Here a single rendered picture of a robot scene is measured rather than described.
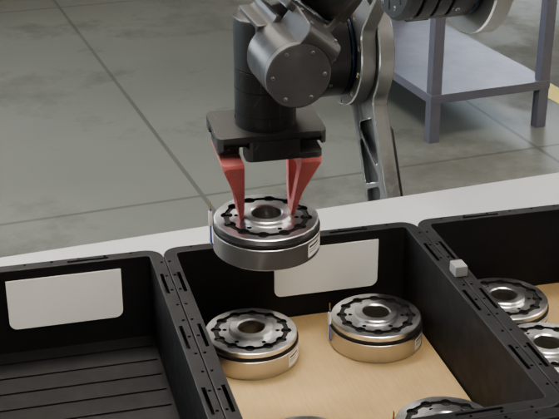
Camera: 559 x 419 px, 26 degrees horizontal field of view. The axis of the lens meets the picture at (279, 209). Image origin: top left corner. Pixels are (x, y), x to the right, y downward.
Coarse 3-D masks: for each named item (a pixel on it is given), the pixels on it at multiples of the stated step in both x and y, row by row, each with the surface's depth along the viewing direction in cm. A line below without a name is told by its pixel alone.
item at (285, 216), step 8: (248, 208) 117; (256, 208) 118; (264, 208) 118; (272, 208) 118; (280, 208) 117; (288, 208) 117; (248, 216) 116; (280, 216) 116; (288, 216) 116; (256, 224) 115; (264, 224) 114; (272, 224) 115; (280, 224) 115
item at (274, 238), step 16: (224, 208) 118; (304, 208) 119; (224, 224) 115; (240, 224) 115; (288, 224) 115; (304, 224) 116; (240, 240) 113; (256, 240) 112; (272, 240) 112; (288, 240) 113
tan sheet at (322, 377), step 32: (320, 320) 141; (320, 352) 134; (416, 352) 134; (256, 384) 128; (288, 384) 128; (320, 384) 128; (352, 384) 128; (384, 384) 128; (416, 384) 128; (448, 384) 128; (256, 416) 123; (288, 416) 123; (320, 416) 123; (352, 416) 123; (384, 416) 123
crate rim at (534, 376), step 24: (168, 264) 132; (456, 288) 127; (192, 312) 122; (480, 312) 122; (504, 336) 118; (216, 360) 114; (528, 360) 114; (216, 384) 110; (480, 408) 107; (504, 408) 107; (528, 408) 107
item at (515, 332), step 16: (528, 208) 146; (544, 208) 146; (432, 224) 142; (448, 224) 142; (432, 240) 137; (448, 256) 134; (480, 288) 127; (496, 304) 124; (512, 320) 121; (512, 336) 118; (528, 352) 115; (544, 368) 113
